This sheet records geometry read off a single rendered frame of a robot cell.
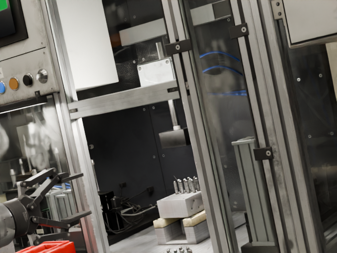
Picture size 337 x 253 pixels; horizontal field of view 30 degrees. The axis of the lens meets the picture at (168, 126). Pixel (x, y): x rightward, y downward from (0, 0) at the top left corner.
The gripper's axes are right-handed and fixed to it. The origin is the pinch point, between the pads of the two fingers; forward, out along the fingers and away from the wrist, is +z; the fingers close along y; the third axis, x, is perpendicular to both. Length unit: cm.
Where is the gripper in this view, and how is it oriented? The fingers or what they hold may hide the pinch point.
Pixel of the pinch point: (74, 196)
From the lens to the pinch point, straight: 142.5
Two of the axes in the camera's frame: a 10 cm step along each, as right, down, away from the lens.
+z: 5.8, -1.6, 7.9
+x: -7.9, 1.3, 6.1
